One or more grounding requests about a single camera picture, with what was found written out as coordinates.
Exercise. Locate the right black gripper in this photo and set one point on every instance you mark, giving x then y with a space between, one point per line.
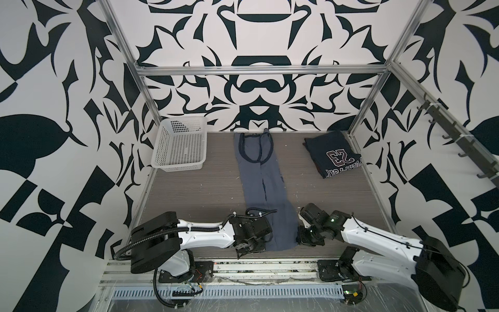
299 238

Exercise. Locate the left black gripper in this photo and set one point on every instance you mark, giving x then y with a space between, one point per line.
261 247

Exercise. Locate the grey blue printed tank top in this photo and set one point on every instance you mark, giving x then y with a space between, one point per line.
264 187

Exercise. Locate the navy tank top red trim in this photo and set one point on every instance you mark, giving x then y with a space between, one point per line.
332 154

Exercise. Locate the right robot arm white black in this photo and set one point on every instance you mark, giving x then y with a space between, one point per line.
423 265

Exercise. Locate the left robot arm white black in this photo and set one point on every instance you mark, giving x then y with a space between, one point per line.
166 242

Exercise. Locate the small green circuit board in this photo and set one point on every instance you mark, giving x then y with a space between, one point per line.
353 294

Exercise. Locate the white plastic laundry basket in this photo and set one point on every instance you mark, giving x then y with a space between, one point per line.
181 144

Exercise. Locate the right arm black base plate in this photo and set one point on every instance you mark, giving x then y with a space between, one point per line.
332 271

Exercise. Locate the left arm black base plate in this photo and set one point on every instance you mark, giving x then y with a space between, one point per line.
199 272

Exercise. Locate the white slotted cable duct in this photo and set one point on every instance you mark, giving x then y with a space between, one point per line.
212 292

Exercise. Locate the black wall hook rack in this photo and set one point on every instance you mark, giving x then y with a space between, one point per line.
456 133

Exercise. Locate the aluminium frame enclosure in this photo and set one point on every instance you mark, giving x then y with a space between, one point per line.
302 69

